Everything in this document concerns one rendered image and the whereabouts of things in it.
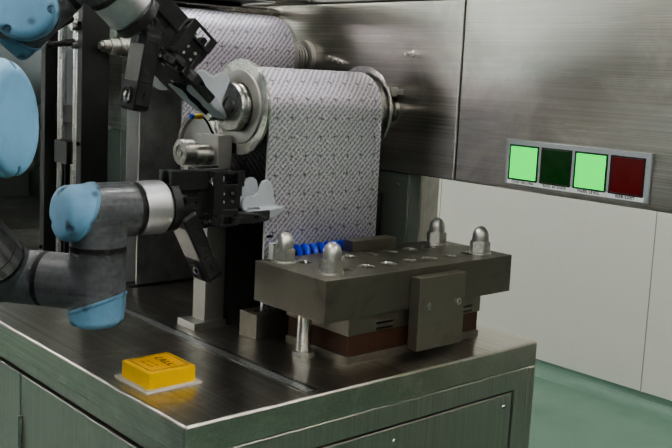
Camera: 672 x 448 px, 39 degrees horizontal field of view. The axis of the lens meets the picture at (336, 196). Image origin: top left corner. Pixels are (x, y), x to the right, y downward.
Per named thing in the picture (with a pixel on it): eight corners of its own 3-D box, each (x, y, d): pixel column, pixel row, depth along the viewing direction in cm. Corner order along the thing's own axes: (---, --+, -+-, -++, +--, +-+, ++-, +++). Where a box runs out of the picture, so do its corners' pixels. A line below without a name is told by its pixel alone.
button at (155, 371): (121, 377, 123) (121, 359, 123) (167, 368, 128) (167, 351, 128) (148, 392, 118) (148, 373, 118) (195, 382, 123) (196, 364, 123)
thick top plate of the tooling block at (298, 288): (253, 300, 140) (255, 259, 139) (437, 272, 166) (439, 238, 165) (323, 324, 128) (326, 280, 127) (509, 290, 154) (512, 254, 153)
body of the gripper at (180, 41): (221, 45, 139) (168, -14, 132) (189, 90, 136) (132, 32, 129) (193, 45, 145) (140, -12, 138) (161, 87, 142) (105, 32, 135)
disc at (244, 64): (211, 151, 152) (213, 58, 150) (214, 151, 152) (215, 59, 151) (267, 158, 141) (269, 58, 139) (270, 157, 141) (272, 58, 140)
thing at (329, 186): (262, 258, 145) (266, 137, 143) (372, 245, 161) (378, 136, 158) (264, 258, 145) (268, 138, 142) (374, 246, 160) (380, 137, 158)
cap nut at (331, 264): (312, 272, 132) (314, 240, 132) (332, 269, 135) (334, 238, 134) (330, 277, 130) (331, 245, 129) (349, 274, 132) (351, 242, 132)
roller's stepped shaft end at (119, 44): (94, 55, 157) (94, 35, 157) (126, 57, 161) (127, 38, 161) (103, 55, 155) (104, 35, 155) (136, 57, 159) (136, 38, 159)
